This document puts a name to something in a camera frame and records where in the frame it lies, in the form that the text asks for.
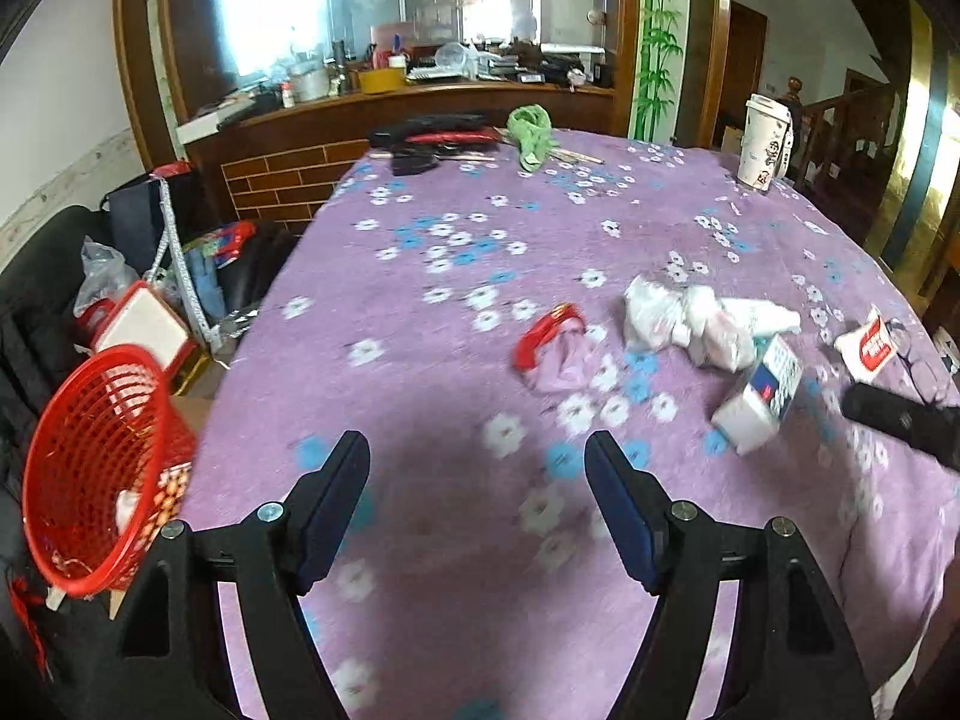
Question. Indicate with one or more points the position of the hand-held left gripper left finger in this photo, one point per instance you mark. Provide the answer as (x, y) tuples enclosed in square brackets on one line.
[(330, 510)]

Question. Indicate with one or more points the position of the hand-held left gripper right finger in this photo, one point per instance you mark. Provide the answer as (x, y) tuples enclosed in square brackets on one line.
[(622, 517)]

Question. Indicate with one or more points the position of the red pink bag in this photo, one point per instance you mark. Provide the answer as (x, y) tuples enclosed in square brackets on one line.
[(562, 360)]

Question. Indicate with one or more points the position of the white blue medicine box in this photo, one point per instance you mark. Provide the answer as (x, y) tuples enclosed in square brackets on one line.
[(757, 397)]

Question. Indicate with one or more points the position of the white printed plastic bag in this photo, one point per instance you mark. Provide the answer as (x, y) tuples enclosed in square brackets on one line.
[(649, 315)]

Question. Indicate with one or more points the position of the clear plastic bags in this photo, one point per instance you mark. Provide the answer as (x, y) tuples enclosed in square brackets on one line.
[(712, 330)]

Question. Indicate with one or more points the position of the red plastic basket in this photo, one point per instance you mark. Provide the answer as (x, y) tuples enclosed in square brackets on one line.
[(82, 420)]

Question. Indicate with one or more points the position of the red white packet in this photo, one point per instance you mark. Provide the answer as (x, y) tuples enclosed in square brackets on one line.
[(870, 345)]

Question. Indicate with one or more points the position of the purple floral tablecloth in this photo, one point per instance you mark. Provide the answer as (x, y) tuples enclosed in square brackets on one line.
[(420, 360)]

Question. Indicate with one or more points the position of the blue cloth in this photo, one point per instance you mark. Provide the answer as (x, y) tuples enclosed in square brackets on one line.
[(206, 285)]

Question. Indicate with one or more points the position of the red white box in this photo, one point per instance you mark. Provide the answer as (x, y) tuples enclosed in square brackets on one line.
[(146, 322)]

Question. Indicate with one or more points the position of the red printed bag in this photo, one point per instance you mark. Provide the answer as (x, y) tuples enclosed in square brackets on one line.
[(225, 240)]

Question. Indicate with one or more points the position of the black rectangular device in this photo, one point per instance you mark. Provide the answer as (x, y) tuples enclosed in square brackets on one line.
[(900, 424)]

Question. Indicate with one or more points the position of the eyeglasses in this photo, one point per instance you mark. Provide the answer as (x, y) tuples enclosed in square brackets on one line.
[(926, 371)]

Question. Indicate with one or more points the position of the navy bag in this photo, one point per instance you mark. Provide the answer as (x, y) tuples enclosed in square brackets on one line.
[(135, 217)]

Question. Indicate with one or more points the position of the black pouch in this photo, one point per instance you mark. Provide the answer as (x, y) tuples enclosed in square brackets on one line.
[(416, 163)]

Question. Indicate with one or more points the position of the wooden stick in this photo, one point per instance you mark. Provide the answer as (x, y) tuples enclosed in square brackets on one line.
[(577, 157)]

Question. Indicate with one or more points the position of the black sofa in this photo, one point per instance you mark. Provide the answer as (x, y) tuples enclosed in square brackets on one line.
[(37, 292)]

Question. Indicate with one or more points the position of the green cloth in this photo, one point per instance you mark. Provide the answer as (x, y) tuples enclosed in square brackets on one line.
[(531, 135)]

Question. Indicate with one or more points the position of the black and red tool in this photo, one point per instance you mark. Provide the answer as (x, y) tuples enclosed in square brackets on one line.
[(435, 127)]

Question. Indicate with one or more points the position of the white printed cup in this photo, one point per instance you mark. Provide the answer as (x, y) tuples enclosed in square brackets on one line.
[(761, 142)]

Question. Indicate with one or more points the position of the wooden stair railing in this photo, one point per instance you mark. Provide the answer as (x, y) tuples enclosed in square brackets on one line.
[(840, 150)]

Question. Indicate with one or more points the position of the metal pot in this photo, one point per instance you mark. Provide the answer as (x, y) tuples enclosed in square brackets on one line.
[(309, 82)]

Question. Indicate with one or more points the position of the yellow box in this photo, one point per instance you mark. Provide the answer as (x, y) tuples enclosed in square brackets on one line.
[(379, 81)]

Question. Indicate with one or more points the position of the black bottle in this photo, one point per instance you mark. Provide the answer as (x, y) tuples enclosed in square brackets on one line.
[(340, 56)]

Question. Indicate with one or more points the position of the gold pillar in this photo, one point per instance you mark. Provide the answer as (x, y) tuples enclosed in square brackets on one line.
[(915, 165)]

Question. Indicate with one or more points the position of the wooden door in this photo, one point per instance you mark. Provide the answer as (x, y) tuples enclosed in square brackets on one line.
[(742, 75)]

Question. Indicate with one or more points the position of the bamboo painted pillar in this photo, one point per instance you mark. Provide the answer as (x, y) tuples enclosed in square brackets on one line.
[(656, 52)]

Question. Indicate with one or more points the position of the clear plastic bowl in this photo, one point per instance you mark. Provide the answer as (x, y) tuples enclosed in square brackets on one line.
[(454, 60)]

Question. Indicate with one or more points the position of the etched glass partition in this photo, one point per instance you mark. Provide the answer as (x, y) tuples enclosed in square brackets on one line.
[(300, 0)]

